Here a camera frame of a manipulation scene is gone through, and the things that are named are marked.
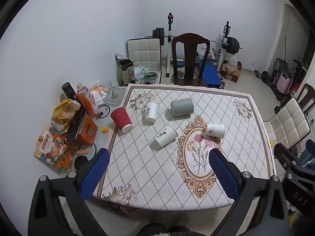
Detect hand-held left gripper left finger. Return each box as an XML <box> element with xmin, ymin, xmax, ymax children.
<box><xmin>28</xmin><ymin>149</ymin><xmax>110</xmax><ymax>236</ymax></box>

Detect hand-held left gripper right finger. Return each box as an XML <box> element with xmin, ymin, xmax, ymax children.
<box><xmin>209</xmin><ymin>148</ymin><xmax>289</xmax><ymax>236</ymax></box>

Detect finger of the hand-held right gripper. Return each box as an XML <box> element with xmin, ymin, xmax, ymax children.
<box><xmin>274</xmin><ymin>143</ymin><xmax>315</xmax><ymax>177</ymax></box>

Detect white paper cup floral print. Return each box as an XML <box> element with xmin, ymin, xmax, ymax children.
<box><xmin>205</xmin><ymin>123</ymin><xmax>226</xmax><ymax>138</ymax></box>

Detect red ribbed paper cup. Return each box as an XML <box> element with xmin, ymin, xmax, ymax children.
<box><xmin>111</xmin><ymin>107</ymin><xmax>133</xmax><ymax>133</ymax></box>

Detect white paper cup black print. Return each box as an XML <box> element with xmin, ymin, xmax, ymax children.
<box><xmin>154</xmin><ymin>124</ymin><xmax>179</xmax><ymax>151</ymax></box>
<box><xmin>144</xmin><ymin>101</ymin><xmax>160</xmax><ymax>124</ymax></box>

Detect grey cup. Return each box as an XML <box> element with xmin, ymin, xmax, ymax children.
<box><xmin>170</xmin><ymin>98</ymin><xmax>194</xmax><ymax>117</ymax></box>

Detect teal cloth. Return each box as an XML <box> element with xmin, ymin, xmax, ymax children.
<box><xmin>297</xmin><ymin>149</ymin><xmax>315</xmax><ymax>171</ymax></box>

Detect blue cloth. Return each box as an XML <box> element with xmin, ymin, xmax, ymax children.
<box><xmin>306</xmin><ymin>139</ymin><xmax>315</xmax><ymax>158</ymax></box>

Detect white padded chair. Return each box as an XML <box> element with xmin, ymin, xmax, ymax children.
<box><xmin>126</xmin><ymin>38</ymin><xmax>163</xmax><ymax>84</ymax></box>
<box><xmin>263</xmin><ymin>98</ymin><xmax>312</xmax><ymax>151</ymax></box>

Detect orange box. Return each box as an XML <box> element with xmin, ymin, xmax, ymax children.
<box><xmin>66</xmin><ymin>109</ymin><xmax>98</xmax><ymax>146</ymax></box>

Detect orange snack packet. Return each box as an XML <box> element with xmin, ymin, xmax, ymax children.
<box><xmin>34</xmin><ymin>125</ymin><xmax>73</xmax><ymax>172</ymax></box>

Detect dark wooden chair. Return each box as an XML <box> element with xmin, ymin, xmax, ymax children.
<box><xmin>171</xmin><ymin>33</ymin><xmax>211</xmax><ymax>88</ymax></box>
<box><xmin>296</xmin><ymin>83</ymin><xmax>315</xmax><ymax>119</ymax></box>

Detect floral printed tablecloth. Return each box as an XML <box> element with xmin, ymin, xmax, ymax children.
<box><xmin>93</xmin><ymin>83</ymin><xmax>276</xmax><ymax>211</ymax></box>

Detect yellow plastic bag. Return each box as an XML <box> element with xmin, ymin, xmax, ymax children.
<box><xmin>51</xmin><ymin>99</ymin><xmax>81</xmax><ymax>134</ymax></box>

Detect pink suitcase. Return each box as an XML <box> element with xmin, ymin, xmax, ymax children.
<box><xmin>277</xmin><ymin>75</ymin><xmax>294</xmax><ymax>94</ymax></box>

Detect orange drink bottle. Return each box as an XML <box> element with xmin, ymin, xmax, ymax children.
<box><xmin>76</xmin><ymin>83</ymin><xmax>97</xmax><ymax>115</ymax></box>

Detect white and orange plastic bag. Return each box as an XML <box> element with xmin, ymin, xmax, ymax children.
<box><xmin>88</xmin><ymin>81</ymin><xmax>109</xmax><ymax>107</ymax></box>

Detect clear glass ashtray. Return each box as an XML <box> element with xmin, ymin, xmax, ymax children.
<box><xmin>103</xmin><ymin>80</ymin><xmax>126</xmax><ymax>105</ymax></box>

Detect black dumbbell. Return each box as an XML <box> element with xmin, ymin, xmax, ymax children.
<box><xmin>254</xmin><ymin>70</ymin><xmax>270</xmax><ymax>82</ymax></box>

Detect black folded cart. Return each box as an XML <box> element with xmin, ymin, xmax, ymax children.
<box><xmin>270</xmin><ymin>57</ymin><xmax>305</xmax><ymax>97</ymax></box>

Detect black cylinder bottle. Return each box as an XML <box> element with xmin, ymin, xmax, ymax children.
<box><xmin>61</xmin><ymin>82</ymin><xmax>79</xmax><ymax>102</ymax></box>

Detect cardboard box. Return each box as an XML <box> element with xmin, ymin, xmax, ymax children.
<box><xmin>220</xmin><ymin>63</ymin><xmax>243</xmax><ymax>83</ymax></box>

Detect blue weight bench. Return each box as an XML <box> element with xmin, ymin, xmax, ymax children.
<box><xmin>201</xmin><ymin>63</ymin><xmax>221</xmax><ymax>88</ymax></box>

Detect brown printed gift box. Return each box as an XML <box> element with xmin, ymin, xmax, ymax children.
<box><xmin>115</xmin><ymin>53</ymin><xmax>136</xmax><ymax>87</ymax></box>

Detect metal weight plates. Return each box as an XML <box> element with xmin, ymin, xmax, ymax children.
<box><xmin>140</xmin><ymin>71</ymin><xmax>158</xmax><ymax>82</ymax></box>

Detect green and white plastic bag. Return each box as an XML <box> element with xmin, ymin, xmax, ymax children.
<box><xmin>134</xmin><ymin>65</ymin><xmax>149</xmax><ymax>79</ymax></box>

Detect barbell with black plates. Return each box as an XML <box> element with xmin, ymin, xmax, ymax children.
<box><xmin>145</xmin><ymin>27</ymin><xmax>243</xmax><ymax>55</ymax></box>

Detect white and red plastic bag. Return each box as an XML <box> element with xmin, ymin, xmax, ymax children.
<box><xmin>196</xmin><ymin>43</ymin><xmax>215</xmax><ymax>60</ymax></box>

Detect white barbell rack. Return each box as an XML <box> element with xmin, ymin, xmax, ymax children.
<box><xmin>164</xmin><ymin>12</ymin><xmax>232</xmax><ymax>77</ymax></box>

